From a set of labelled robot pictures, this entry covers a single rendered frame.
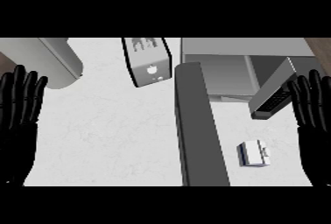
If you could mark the white milk carton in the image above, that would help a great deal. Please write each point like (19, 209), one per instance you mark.
(254, 153)

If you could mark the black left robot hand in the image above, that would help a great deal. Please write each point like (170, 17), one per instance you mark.
(16, 122)

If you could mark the grey toaster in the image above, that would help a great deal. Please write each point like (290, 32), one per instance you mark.
(148, 62)

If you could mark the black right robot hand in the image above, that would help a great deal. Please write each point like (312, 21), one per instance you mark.
(316, 131)

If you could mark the dark grey microwave door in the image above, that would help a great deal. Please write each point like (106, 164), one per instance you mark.
(198, 125)

